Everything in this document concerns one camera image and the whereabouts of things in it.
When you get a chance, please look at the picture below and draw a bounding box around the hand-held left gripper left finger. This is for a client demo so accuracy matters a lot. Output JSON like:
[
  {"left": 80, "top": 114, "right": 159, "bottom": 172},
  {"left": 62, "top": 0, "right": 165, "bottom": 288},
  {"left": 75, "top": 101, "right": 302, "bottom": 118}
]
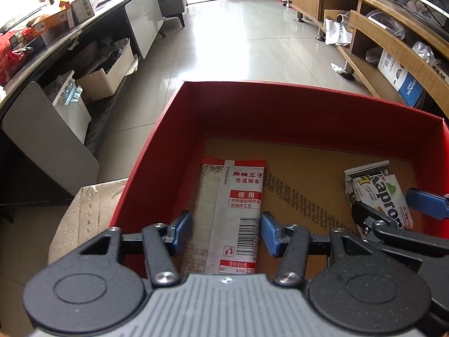
[{"left": 75, "top": 210, "right": 193, "bottom": 286}]

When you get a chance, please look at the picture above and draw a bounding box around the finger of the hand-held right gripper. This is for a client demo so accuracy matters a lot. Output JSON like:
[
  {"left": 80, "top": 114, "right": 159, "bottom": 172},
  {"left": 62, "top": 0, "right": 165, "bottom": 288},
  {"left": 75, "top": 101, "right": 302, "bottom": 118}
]
[
  {"left": 351, "top": 200, "right": 449, "bottom": 253},
  {"left": 407, "top": 188, "right": 449, "bottom": 220}
]

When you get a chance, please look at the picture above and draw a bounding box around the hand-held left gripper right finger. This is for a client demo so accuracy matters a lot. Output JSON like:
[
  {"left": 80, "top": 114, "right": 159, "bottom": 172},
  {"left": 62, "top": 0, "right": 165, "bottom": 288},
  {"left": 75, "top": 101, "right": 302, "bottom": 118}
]
[{"left": 260, "top": 211, "right": 383, "bottom": 286}]

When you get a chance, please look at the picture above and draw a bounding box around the white green snack packet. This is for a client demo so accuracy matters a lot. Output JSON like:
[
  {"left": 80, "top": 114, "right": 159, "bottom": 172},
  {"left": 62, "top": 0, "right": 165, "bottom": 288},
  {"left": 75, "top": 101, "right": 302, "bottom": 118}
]
[{"left": 344, "top": 160, "right": 414, "bottom": 239}]

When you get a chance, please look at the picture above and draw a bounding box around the red white snack packet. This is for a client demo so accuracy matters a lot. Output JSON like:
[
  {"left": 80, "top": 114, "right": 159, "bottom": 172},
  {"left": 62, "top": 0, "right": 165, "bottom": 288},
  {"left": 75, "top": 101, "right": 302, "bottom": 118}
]
[{"left": 180, "top": 156, "right": 267, "bottom": 275}]

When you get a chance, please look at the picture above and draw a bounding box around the red cardboard box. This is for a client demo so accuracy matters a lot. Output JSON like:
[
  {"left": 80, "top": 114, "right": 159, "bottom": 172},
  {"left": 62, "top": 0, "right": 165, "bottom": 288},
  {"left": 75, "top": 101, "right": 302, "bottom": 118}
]
[{"left": 109, "top": 81, "right": 449, "bottom": 278}]

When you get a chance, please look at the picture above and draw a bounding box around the blue white product box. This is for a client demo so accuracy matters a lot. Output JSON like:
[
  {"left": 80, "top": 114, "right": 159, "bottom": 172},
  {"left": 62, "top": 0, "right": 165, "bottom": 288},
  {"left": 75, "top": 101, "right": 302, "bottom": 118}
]
[{"left": 378, "top": 50, "right": 427, "bottom": 108}]

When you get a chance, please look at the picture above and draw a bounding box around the crumpled wrapper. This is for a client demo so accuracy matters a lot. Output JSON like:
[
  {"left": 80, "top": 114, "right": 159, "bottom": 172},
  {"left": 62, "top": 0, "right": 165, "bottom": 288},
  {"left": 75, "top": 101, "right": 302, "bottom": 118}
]
[{"left": 330, "top": 62, "right": 355, "bottom": 78}]

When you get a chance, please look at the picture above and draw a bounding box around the clear plastic bag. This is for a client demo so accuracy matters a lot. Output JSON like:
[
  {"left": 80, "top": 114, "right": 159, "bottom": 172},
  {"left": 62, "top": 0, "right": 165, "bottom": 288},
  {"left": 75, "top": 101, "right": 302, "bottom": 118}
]
[{"left": 410, "top": 40, "right": 437, "bottom": 65}]

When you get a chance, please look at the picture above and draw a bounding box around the white storage box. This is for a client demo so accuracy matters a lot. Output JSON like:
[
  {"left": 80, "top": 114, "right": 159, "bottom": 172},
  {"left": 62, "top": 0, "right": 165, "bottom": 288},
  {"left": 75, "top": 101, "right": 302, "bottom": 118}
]
[{"left": 44, "top": 70, "right": 92, "bottom": 144}]

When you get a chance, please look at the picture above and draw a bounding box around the large grey cabinet door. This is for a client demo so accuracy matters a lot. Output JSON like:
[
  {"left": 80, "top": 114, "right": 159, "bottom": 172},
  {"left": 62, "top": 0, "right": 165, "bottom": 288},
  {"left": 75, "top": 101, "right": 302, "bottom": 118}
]
[{"left": 2, "top": 81, "right": 100, "bottom": 197}]

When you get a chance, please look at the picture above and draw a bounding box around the cream cardboard box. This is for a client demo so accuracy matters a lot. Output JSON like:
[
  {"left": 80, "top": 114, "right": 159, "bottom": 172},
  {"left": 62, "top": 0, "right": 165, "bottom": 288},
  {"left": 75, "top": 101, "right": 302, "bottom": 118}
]
[{"left": 75, "top": 42, "right": 136, "bottom": 101}]

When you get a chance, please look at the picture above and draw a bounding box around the wooden cabinet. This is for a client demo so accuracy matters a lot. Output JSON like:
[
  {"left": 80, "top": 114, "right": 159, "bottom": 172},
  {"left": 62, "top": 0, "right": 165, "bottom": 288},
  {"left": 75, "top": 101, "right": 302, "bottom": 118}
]
[{"left": 291, "top": 0, "right": 449, "bottom": 120}]

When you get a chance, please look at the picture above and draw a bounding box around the white plastic bag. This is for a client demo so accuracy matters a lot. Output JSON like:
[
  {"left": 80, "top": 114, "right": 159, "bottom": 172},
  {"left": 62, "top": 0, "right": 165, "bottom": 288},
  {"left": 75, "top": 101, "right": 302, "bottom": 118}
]
[{"left": 323, "top": 17, "right": 352, "bottom": 46}]

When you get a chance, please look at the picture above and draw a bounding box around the black television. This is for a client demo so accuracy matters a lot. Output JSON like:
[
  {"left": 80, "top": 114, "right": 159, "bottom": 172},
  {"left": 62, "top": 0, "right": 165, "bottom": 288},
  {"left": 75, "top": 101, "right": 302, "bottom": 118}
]
[{"left": 381, "top": 0, "right": 449, "bottom": 29}]

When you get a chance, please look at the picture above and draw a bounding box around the small grey cabinet door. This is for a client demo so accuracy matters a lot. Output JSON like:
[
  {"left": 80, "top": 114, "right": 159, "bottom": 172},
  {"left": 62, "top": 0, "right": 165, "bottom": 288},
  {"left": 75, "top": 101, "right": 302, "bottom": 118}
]
[{"left": 124, "top": 0, "right": 164, "bottom": 60}]

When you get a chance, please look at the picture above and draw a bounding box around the dark sideboard cabinet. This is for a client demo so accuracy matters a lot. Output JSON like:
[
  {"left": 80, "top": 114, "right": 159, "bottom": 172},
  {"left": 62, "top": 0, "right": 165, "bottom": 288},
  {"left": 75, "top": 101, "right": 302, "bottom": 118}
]
[{"left": 0, "top": 0, "right": 165, "bottom": 223}]

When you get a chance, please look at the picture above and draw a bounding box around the red plastic bag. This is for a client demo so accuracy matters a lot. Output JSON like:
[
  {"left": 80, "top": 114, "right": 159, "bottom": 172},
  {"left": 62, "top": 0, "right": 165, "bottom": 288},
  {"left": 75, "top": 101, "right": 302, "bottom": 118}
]
[{"left": 0, "top": 31, "right": 34, "bottom": 85}]

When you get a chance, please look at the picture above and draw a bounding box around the white green box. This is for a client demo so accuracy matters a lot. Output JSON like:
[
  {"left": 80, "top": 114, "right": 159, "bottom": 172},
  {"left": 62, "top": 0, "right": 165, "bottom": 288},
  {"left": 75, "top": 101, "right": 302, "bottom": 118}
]
[{"left": 70, "top": 0, "right": 97, "bottom": 25}]

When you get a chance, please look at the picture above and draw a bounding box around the orange flat box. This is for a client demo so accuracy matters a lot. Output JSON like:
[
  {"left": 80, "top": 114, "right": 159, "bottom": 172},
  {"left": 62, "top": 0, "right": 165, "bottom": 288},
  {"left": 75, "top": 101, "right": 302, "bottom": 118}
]
[{"left": 26, "top": 9, "right": 71, "bottom": 34}]

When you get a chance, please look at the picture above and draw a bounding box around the metal hinge bracket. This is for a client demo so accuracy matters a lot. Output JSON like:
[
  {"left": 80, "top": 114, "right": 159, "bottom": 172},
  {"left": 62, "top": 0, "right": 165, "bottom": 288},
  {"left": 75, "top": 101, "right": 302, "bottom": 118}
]
[{"left": 63, "top": 79, "right": 84, "bottom": 106}]

